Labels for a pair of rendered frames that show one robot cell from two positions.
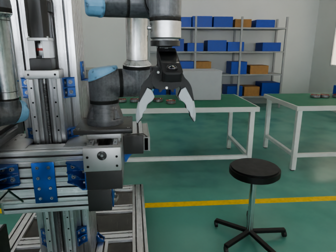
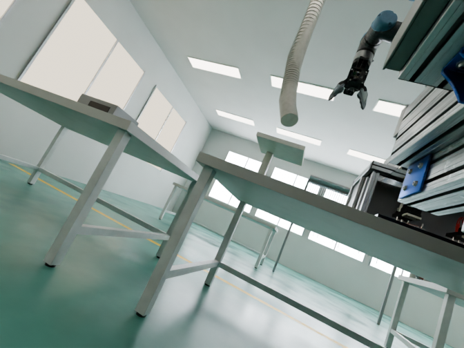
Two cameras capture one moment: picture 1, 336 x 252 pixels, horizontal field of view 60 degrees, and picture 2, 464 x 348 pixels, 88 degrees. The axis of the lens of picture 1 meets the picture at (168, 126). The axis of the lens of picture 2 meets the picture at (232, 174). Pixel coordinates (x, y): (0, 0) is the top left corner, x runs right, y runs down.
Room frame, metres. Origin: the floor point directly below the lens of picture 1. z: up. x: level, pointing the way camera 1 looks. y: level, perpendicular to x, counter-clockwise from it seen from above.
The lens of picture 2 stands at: (1.69, 0.08, 0.51)
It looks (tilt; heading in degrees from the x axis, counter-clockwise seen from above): 10 degrees up; 203
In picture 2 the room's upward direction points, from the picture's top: 25 degrees clockwise
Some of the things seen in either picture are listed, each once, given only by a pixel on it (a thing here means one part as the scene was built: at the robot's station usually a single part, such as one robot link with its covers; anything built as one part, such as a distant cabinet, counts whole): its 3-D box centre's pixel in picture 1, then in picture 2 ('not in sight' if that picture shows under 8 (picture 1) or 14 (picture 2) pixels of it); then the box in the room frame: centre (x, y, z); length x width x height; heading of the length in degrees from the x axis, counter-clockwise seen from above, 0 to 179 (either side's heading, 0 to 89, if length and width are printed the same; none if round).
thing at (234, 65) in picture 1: (236, 67); not in sight; (6.84, -1.58, 0.92); 0.42 x 0.36 x 0.28; 4
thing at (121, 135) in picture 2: not in sight; (62, 164); (0.38, -1.83, 0.38); 1.85 x 1.10 x 0.75; 94
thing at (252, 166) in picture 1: (254, 203); not in sight; (1.85, -0.61, 0.28); 0.54 x 0.49 x 0.56; 4
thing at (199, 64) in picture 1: (201, 67); not in sight; (6.79, -0.77, 0.92); 0.40 x 0.36 x 0.28; 4
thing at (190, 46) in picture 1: (193, 47); not in sight; (6.77, -0.58, 1.37); 0.42 x 0.36 x 0.18; 7
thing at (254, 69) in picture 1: (256, 69); not in sight; (6.89, -2.05, 0.87); 0.42 x 0.40 x 0.19; 93
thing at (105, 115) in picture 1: (104, 110); not in sight; (1.18, 0.26, 1.09); 0.15 x 0.15 x 0.10
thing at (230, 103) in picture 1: (153, 131); not in sight; (3.34, 0.17, 0.38); 2.20 x 0.90 x 0.75; 94
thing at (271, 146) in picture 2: not in sight; (271, 173); (-0.10, -0.39, 0.98); 0.37 x 0.35 x 0.46; 94
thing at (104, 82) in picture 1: (105, 82); not in sight; (1.18, 0.25, 1.20); 0.13 x 0.12 x 0.14; 105
